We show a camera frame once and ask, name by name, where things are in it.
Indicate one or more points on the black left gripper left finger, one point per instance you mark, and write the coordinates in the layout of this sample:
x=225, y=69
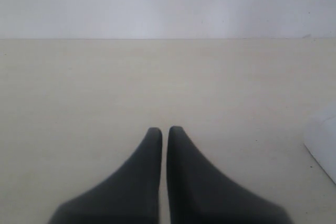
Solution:
x=129, y=195

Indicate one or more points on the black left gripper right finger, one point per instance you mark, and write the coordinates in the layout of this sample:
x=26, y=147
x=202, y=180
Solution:
x=200, y=193

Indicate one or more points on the white mannequin head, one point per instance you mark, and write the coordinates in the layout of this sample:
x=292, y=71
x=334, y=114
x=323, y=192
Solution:
x=319, y=138

